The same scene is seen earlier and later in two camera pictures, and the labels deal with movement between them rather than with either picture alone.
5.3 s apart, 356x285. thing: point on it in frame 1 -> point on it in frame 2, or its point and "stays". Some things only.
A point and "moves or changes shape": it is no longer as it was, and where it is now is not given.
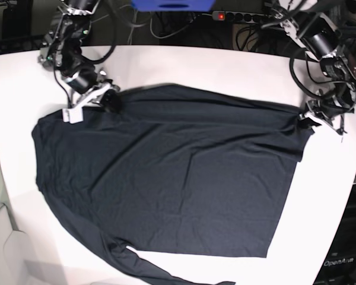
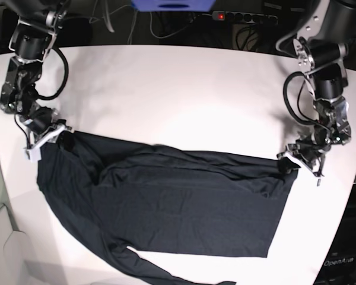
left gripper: (330, 111) -> (307, 154)
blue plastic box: (173, 5) stays
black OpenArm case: (346, 261) stays
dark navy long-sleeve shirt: (178, 169) moves or changes shape
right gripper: (86, 85) -> (44, 130)
